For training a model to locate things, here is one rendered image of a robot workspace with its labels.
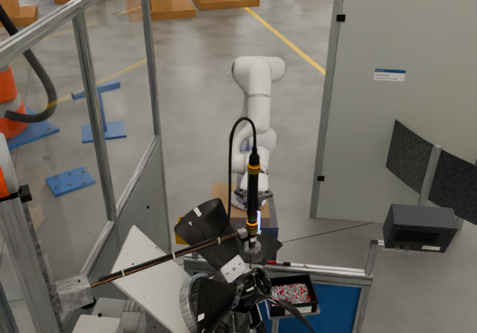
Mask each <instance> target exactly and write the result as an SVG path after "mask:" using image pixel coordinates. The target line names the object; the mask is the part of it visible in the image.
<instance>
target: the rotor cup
mask: <svg viewBox="0 0 477 333"><path fill-rule="evenodd" d="M260 280H262V281H263V282H264V285H261V282H260ZM242 283H243V284H244V287H243V290H242V293H241V296H240V299H239V302H238V305H237V306H236V307H235V308H233V309H232V310H233V311H234V312H235V313H236V314H238V315H244V314H246V313H247V312H249V310H250V308H251V306H253V305H254V304H255V303H256V304H258V303H259V302H261V301H264V300H267V299H269V298H270V297H271V296H272V294H273V288H272V284H271V281H270V279H269V277H268V275H267V274H266V272H265V271H264V270H263V269H262V268H259V267H255V268H252V269H251V271H249V272H247V273H245V272H244V273H242V274H241V275H240V276H239V277H237V278H236V279H235V280H233V281H232V282H231V283H229V284H231V285H235V286H237V285H240V284H242ZM252 287H253V288H254V289H252V290H250V291H248V292H247V291H246V290H248V289H249V288H252Z"/></svg>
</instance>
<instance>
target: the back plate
mask: <svg viewBox="0 0 477 333"><path fill-rule="evenodd" d="M165 255H167V254H166V253H164V252H163V251H162V250H161V249H160V248H159V247H158V246H156V245H155V244H154V243H153V242H152V241H151V240H150V239H149V238H148V237H147V236H146V235H145V234H144V233H142V232H141V231H140V230H139V229H138V228H137V227H136V226H134V225H133V226H132V227H131V229H130V231H129V233H128V236H127V237H126V240H125V242H124V244H123V246H122V248H121V250H120V252H119V254H118V257H117V259H116V261H115V263H114V265H113V268H112V269H111V272H110V274H112V273H115V272H118V271H120V270H121V269H123V270H124V269H127V268H130V267H132V266H136V265H138V264H141V263H145V262H147V261H150V260H153V259H155V258H159V257H161V256H165ZM190 277H191V276H190V275H189V274H188V273H186V272H185V271H184V270H183V269H182V268H181V267H179V266H178V265H177V264H176V262H174V261H173V260H170V261H166V262H164V263H161V264H158V265H156V266H152V267H150V268H147V269H144V270H141V271H139V272H136V273H132V274H130V275H127V276H125V278H123V277H122V278H119V279H116V280H113V281H111V282H112V283H113V284H114V285H115V286H116V287H118V288H119V289H120V290H121V291H123V292H124V293H125V294H126V295H128V296H129V297H130V298H131V299H132V300H133V301H135V302H136V303H137V304H138V305H140V306H141V307H142V308H143V309H144V310H145V311H147V312H148V313H149V314H150V315H152V316H153V317H154V318H156V319H157V321H159V322H160V323H161V324H163V325H164V326H165V327H166V328H168V329H169V330H170V331H171V332H172V333H191V332H190V331H189V330H188V328H187V326H186V324H185V321H184V320H183V317H182V313H181V309H180V291H181V287H182V285H183V283H184V282H185V281H186V280H187V279H188V278H190Z"/></svg>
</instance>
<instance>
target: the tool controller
mask: <svg viewBox="0 0 477 333"><path fill-rule="evenodd" d="M457 230H458V227H457V223H456V218H455V215H454V210H453V208H447V207H429V206H419V205H410V204H391V206H390V209H389V211H388V215H387V217H386V219H385V223H384V225H383V238H384V244H385V248H389V249H395V250H396V251H398V250H400V249H404V251H409V250H413V251H429V252H438V253H445V251H446V249H447V248H448V246H449V244H450V243H451V240H452V239H453V237H454V235H455V233H456V232H457Z"/></svg>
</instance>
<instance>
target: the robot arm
mask: <svg viewBox="0 0 477 333"><path fill-rule="evenodd" d="M231 73H232V76H233V78H234V80H235V82H236V83H237V84H238V85H239V86H240V88H241V89H242V90H243V92H244V101H243V112H242V115H241V117H248V118H250V119H251V120H252V121H253V123H254V125H255V128H256V146H257V149H258V152H257V153H258V154H259V156H260V164H261V172H260V173H259V176H258V204H257V210H259V209H260V208H261V207H263V206H264V204H265V200H266V199H268V198H270V197H273V193H272V192H271V191H270V190H269V188H268V187H269V186H268V178H269V176H268V166H269V159H270V154H271V153H272V152H273V151H274V150H275V148H276V146H277V144H278V136H277V134H276V132H275V131H274V130H273V129H270V104H271V82H275V81H278V80H280V79H282V78H283V76H284V74H285V63H284V61H283V60H282V59H281V58H278V57H264V56H241V57H238V58H236V59H235V60H234V62H233V63H232V66H231ZM241 117H240V118H241ZM252 147H253V128H252V125H251V124H250V122H249V121H247V120H243V121H241V122H240V123H239V124H238V125H237V127H236V129H235V131H234V137H233V144H232V158H231V172H232V173H238V175H237V188H236V190H234V191H233V192H232V193H231V204H232V205H233V206H234V207H235V208H237V209H241V210H244V211H247V178H248V174H247V166H248V161H249V155H250V154H251V153H252ZM241 151H248V152H249V153H248V154H241Z"/></svg>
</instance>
